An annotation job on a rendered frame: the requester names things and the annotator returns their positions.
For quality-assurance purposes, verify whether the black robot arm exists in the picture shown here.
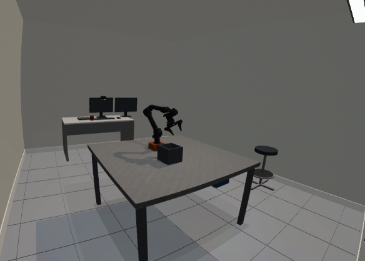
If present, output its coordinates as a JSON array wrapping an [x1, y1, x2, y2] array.
[[143, 104, 178, 144]]

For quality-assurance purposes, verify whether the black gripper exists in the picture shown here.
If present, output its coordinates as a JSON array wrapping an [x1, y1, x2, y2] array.
[[164, 118, 183, 135]]

